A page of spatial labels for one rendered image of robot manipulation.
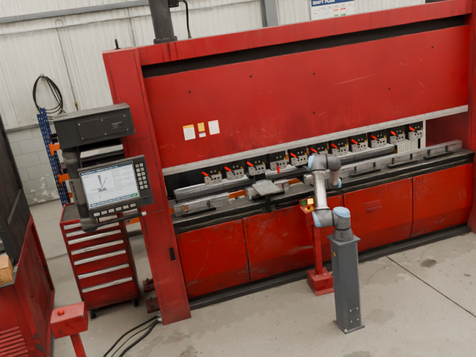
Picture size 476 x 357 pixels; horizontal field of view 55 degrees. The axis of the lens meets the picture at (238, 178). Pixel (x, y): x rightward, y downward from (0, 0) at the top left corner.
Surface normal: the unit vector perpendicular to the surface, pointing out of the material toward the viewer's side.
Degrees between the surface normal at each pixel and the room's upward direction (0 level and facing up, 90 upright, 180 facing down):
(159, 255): 90
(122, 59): 90
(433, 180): 90
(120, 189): 90
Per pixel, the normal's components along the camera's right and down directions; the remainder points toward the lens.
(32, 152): 0.33, 0.27
